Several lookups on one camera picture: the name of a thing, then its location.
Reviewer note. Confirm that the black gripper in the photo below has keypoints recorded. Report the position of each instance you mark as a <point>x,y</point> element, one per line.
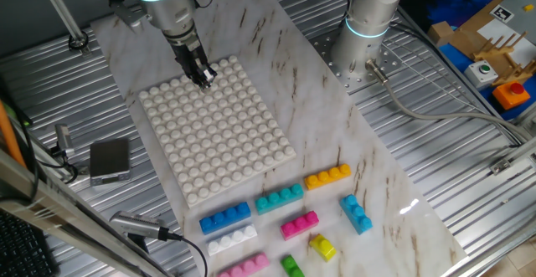
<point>188,55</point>

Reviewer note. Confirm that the teal four-stud block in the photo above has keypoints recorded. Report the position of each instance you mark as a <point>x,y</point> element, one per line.
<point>278,199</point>

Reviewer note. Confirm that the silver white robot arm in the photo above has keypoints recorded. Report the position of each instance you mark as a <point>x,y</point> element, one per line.
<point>167,9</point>

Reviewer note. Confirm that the white studded baseplate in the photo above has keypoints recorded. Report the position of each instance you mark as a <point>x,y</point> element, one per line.
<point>218,143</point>

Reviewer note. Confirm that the marble pattern board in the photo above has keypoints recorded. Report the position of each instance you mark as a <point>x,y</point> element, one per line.
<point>318,114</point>

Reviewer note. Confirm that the silver digital scale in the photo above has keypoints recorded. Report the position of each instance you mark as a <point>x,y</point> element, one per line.
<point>109,160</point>

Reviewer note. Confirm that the blue four-stud block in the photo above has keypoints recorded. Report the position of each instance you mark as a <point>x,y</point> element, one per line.
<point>224,220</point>

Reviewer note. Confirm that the aluminium tripod pole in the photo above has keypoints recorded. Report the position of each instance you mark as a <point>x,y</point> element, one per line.
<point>60,11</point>

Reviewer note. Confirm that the orange four-stud block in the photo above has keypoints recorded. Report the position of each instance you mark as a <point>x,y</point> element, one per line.
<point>326,177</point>

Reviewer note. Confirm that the white four-stud block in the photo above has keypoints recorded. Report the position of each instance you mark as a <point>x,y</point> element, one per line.
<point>232,240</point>

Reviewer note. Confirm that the magenta three-stud block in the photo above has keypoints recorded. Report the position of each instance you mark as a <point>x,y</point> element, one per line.
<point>299,226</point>

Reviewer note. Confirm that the pink four-stud block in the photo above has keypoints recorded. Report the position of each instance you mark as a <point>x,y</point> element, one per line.
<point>247,266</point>

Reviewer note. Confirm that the orange pole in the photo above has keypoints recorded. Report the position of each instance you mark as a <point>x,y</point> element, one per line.
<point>9,136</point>

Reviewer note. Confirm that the light blue three-stud block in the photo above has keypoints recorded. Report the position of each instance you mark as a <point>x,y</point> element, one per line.
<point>356,216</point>

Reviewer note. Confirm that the yellow two-stud block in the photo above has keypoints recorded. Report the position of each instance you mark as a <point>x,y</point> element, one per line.
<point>322,247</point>

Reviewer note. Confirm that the green two-stud block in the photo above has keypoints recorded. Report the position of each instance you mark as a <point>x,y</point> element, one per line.
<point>292,268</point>

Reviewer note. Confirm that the small cardboard box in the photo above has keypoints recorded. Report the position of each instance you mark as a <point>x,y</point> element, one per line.
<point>439,33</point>

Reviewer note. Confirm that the black keyboard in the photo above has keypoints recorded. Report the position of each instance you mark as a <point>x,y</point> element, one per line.
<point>21,247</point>

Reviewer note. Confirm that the brown cardboard sheet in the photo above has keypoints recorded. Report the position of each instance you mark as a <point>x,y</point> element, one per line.
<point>467,42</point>

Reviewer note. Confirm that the white box green button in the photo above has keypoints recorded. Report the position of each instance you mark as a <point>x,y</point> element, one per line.
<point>480,75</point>

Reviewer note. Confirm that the white paper sheet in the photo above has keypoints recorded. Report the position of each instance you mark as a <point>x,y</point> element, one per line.
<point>490,30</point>

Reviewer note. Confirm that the wooden peg rack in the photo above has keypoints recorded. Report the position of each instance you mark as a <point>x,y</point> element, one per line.
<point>494,53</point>

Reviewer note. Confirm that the black white marker tag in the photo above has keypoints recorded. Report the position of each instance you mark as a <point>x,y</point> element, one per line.
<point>501,13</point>

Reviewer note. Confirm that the orange box red button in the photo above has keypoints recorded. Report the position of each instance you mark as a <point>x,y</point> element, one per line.
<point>511,97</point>

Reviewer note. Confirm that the grey studded board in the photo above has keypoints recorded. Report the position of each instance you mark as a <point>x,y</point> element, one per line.
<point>525,24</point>

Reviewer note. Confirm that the tiny yellow brick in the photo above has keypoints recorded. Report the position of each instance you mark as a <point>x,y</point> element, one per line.
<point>529,7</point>

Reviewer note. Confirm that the perforated robot base plate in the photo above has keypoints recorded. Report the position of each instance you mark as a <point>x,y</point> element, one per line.
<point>335,70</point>

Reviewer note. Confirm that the small silver camera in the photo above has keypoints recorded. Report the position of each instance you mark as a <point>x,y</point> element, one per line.
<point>63,139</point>

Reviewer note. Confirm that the silver camera on stand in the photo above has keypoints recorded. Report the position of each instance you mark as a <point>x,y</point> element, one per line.
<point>138,224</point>

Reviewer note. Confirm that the aluminium frame beam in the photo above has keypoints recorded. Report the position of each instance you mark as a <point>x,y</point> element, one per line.
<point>63,214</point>

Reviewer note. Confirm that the small aluminium corner bracket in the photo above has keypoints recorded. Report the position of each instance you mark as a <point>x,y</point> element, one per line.
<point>501,167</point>

